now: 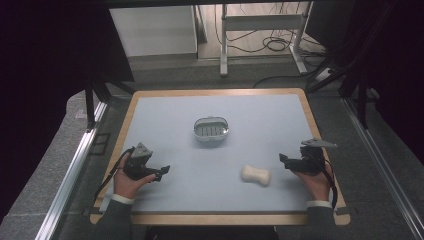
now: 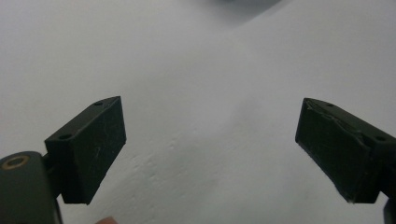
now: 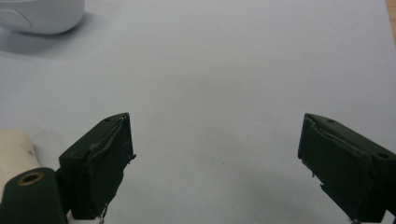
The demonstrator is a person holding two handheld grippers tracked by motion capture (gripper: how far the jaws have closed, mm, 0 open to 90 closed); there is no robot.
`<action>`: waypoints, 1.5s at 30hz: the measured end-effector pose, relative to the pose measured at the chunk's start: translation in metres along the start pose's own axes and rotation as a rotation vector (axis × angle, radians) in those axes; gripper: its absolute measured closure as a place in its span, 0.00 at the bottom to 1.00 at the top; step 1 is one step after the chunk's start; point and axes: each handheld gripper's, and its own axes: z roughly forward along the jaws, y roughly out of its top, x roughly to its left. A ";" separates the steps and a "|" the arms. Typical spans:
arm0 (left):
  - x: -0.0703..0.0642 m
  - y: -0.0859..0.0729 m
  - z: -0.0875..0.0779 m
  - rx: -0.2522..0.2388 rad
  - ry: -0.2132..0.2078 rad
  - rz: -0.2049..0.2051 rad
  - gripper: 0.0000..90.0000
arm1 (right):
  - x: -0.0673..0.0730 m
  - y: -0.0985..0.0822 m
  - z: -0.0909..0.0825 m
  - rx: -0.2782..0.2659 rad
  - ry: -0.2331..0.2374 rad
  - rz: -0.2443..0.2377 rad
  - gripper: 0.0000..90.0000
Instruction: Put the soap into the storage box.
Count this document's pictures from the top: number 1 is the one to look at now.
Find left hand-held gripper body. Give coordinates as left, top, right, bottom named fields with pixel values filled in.
left=122, top=142, right=160, bottom=182

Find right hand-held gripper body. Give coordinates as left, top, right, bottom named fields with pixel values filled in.
left=287, top=138, right=338, bottom=177

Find white soap bar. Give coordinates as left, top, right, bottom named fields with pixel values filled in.
left=241, top=164, right=272, bottom=188

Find grey soap dish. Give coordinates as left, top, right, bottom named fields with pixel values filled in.
left=193, top=115, right=230, bottom=143

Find person's left hand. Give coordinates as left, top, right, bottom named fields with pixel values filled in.
left=113, top=152, right=157, bottom=200

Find person's right hand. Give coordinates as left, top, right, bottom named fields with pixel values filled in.
left=292, top=159, right=335, bottom=202

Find light blue table mat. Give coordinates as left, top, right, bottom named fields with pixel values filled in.
left=99, top=93, right=338, bottom=215

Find black tripod stand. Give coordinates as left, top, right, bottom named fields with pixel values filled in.
left=83, top=71, right=136, bottom=131

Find white power strip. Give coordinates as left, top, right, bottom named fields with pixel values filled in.
left=315, top=67, right=336, bottom=83

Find black metal stand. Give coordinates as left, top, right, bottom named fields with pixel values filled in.
left=306, top=3, right=394, bottom=130

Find white cabinet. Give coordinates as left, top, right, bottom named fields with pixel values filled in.
left=109, top=5, right=199, bottom=58

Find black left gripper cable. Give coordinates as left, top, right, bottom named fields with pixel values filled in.
left=93, top=148, right=134, bottom=205

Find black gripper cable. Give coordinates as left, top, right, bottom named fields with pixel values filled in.
left=320, top=156, right=339, bottom=212
left=93, top=148, right=134, bottom=205

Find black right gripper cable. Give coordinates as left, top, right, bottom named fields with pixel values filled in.
left=320, top=156, right=339, bottom=212

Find aluminium rail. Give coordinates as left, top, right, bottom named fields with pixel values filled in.
left=342, top=97, right=424, bottom=239
left=34, top=101, right=108, bottom=240

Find black floor cables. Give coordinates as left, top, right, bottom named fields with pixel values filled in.
left=213, top=3, right=331, bottom=90

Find white desk frame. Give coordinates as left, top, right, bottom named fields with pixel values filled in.
left=219, top=2, right=314, bottom=78

